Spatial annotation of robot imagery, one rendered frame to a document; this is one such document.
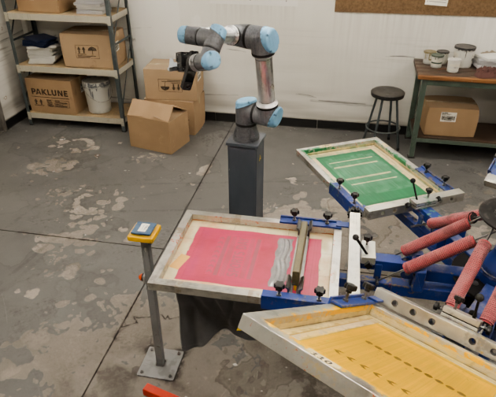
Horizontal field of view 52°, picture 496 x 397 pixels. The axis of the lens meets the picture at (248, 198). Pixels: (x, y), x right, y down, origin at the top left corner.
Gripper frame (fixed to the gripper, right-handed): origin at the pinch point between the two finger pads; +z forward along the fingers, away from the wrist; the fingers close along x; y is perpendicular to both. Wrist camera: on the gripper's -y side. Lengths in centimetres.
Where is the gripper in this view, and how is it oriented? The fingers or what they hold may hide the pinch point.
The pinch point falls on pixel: (174, 70)
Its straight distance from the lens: 247.6
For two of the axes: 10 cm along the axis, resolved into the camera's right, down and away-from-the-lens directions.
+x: -8.1, 0.9, -5.7
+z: -5.8, -1.4, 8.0
